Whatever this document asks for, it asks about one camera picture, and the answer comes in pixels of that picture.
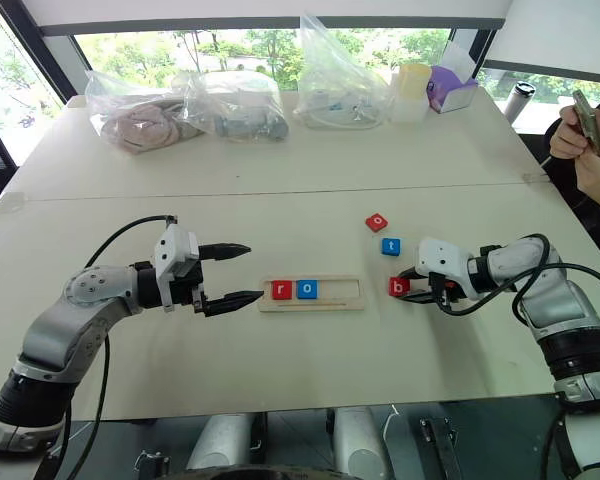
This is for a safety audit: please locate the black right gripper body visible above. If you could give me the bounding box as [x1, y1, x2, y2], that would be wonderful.
[427, 271, 469, 308]

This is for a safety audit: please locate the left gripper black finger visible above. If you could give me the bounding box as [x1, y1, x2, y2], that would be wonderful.
[198, 242, 253, 262]
[202, 290, 264, 319]

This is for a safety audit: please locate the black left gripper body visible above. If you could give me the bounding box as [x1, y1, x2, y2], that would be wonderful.
[171, 258, 211, 316]

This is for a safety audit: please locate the smartphone with patterned case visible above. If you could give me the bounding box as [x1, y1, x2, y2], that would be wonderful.
[571, 89, 600, 157]

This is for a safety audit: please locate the wooden letter tray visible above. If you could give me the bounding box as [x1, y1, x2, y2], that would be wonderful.
[257, 274, 367, 314]

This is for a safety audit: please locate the silver robot leg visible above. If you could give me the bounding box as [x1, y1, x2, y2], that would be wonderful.
[186, 413, 254, 472]
[332, 406, 392, 477]

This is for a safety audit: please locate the dark rounded robot torso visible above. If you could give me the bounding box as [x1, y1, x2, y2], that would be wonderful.
[177, 460, 364, 480]

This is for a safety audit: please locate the person's left hand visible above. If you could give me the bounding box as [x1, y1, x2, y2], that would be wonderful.
[573, 106, 600, 225]

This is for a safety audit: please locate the person's right hand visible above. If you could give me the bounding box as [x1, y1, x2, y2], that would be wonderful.
[549, 101, 600, 162]

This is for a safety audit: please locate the clear bag with grey parts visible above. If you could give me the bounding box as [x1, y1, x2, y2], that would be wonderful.
[183, 69, 291, 145]

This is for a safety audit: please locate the clear bag with pink cloth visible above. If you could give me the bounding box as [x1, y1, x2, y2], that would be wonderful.
[83, 68, 207, 157]

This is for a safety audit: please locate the person's black clothing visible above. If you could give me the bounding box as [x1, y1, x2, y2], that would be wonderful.
[543, 98, 600, 227]

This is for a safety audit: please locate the purple tissue box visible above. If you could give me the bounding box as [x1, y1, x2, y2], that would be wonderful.
[425, 42, 481, 115]

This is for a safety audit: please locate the yellow plastic cup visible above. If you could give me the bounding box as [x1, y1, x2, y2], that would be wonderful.
[396, 63, 434, 102]

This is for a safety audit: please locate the silver thermos bottle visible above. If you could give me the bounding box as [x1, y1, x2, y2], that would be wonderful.
[509, 82, 536, 122]

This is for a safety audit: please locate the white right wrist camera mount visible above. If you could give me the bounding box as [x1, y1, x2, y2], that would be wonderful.
[415, 237, 475, 297]

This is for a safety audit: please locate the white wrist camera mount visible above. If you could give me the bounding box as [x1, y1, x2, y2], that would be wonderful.
[152, 223, 202, 314]
[415, 237, 475, 297]

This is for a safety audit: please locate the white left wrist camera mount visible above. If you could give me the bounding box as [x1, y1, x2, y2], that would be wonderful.
[152, 223, 202, 314]

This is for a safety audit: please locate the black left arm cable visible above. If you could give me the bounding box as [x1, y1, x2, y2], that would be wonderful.
[34, 214, 179, 480]

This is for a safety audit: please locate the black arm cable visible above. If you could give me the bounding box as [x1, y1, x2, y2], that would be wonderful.
[429, 232, 600, 331]
[34, 214, 179, 480]

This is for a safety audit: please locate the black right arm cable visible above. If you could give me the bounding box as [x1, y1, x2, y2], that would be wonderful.
[429, 232, 600, 331]

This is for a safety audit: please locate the black metal table bracket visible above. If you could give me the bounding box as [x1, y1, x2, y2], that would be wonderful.
[418, 416, 464, 480]

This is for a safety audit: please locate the tall clear bag with cables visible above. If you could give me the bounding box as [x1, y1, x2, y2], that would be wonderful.
[293, 13, 397, 132]

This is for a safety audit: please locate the black window frame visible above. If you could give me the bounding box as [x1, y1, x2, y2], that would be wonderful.
[0, 0, 99, 109]

